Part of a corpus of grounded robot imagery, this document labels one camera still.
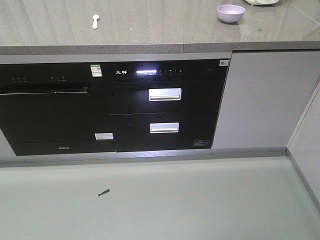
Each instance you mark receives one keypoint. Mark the pale green plastic spoon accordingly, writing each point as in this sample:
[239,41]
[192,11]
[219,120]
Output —
[95,19]

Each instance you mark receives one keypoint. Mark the purple plastic bowl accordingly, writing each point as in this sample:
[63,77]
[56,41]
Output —
[230,13]

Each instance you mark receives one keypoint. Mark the black disinfection cabinet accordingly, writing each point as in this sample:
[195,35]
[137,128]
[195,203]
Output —
[127,84]

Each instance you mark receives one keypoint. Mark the black tape strip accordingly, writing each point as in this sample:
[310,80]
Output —
[104,192]

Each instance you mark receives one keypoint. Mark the grey cabinet door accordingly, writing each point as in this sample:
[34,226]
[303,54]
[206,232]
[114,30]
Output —
[264,96]

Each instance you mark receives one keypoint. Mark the black built-in dishwasher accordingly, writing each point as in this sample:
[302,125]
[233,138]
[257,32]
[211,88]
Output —
[55,108]

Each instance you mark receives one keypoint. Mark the grey side cabinet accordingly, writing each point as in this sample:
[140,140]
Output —
[303,147]

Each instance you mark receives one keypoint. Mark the white blender appliance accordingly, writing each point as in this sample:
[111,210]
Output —
[261,2]

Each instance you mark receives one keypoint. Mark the lower silver drawer handle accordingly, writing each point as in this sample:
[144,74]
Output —
[163,128]

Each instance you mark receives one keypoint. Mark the silver drawer handle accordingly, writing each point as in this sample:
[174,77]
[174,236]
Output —
[164,94]
[163,128]

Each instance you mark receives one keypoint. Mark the upper silver drawer handle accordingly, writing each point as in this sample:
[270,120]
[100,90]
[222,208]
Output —
[164,94]

